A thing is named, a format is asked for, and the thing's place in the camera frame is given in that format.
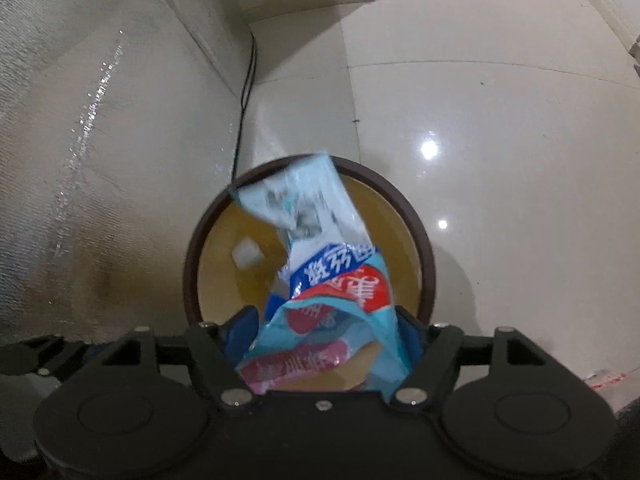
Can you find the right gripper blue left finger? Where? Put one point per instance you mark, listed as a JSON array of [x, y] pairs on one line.
[[239, 333]]

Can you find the light blue snack bag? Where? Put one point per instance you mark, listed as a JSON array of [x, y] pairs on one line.
[[335, 325]]

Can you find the yellow trash bin dark rim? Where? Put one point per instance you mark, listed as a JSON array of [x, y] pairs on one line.
[[233, 257]]

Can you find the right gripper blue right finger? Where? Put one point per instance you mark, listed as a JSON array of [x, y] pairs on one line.
[[412, 333]]

